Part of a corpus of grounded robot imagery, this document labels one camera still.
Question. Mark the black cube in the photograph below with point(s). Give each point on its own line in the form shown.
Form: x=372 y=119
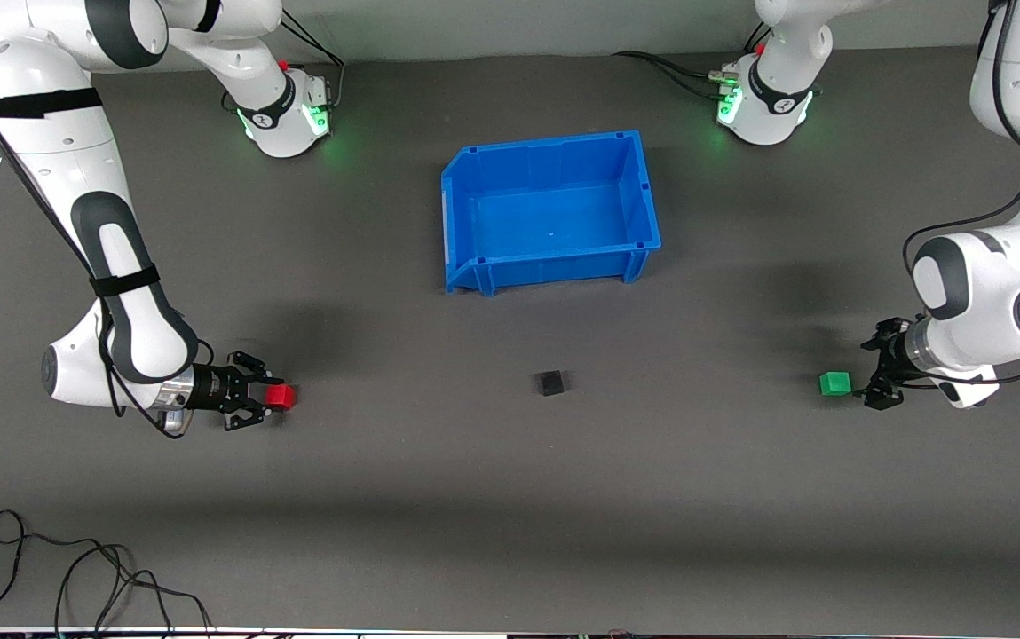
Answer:
x=550 y=382

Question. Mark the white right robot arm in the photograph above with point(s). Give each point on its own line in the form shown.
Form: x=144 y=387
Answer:
x=110 y=231

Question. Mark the red cube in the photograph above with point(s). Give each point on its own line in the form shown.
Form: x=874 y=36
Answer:
x=280 y=397

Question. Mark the green cube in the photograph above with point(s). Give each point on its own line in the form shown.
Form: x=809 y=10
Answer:
x=835 y=382

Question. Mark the blue plastic storage bin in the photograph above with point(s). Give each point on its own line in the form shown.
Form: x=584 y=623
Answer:
x=554 y=222

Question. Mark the dark grey table mat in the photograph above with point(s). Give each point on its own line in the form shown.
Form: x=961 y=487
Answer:
x=510 y=497

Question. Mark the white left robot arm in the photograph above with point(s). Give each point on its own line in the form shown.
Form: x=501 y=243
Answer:
x=989 y=284

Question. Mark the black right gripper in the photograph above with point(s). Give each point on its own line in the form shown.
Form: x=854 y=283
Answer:
x=215 y=388

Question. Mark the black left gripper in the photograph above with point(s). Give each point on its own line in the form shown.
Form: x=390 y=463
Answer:
x=895 y=358

